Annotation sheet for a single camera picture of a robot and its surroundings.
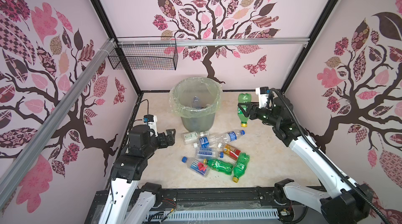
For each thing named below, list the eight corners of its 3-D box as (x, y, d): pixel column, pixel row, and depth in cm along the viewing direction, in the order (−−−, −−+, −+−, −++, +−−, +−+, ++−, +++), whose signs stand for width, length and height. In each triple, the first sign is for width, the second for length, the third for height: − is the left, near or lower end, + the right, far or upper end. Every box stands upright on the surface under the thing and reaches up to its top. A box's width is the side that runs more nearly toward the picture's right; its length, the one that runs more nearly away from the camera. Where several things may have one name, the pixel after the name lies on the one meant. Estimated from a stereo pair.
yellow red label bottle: (221, 152, 88) (221, 150, 86) (225, 144, 91) (226, 142, 89) (236, 161, 85) (237, 158, 83) (240, 152, 88) (241, 150, 86)
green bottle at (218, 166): (202, 168, 84) (202, 165, 80) (204, 159, 87) (204, 156, 83) (231, 175, 82) (232, 172, 78) (232, 166, 85) (233, 163, 81)
